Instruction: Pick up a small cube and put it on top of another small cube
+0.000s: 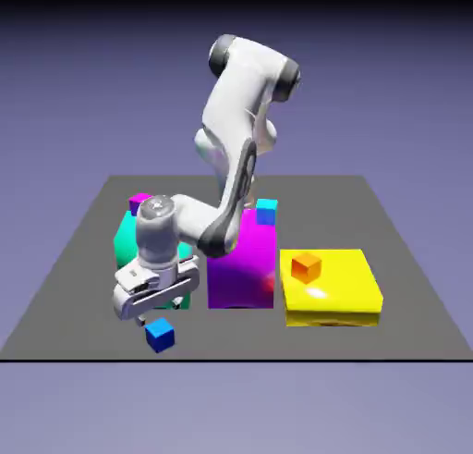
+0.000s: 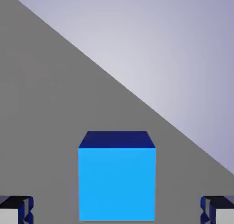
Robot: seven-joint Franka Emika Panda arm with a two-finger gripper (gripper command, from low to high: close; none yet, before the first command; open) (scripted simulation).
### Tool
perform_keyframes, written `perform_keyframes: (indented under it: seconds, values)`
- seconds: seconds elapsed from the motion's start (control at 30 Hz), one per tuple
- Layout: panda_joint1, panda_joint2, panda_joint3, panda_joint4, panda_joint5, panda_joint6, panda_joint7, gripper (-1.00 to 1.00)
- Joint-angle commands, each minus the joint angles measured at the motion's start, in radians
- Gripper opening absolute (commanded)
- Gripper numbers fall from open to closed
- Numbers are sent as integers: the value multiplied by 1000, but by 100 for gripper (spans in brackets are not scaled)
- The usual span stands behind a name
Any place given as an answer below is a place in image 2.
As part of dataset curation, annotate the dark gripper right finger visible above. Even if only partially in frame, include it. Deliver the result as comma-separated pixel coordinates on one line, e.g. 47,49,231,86
200,195,234,224

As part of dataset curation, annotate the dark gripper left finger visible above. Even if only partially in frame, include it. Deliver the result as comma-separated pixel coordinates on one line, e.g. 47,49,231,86
0,195,34,224

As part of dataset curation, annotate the small blue cube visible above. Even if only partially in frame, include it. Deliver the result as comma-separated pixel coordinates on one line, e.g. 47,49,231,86
77,130,157,222

